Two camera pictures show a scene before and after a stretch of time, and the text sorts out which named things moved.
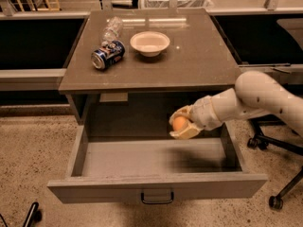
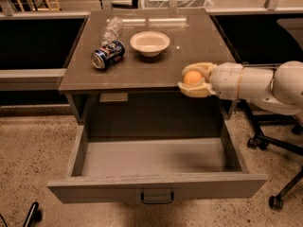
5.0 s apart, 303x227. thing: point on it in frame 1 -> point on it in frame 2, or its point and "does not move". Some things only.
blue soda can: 109,53 does not move
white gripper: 202,114 -> 225,80
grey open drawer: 123,169 does not move
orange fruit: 179,123 -> 192,77
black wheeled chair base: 262,141 does not move
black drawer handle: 157,201 does not move
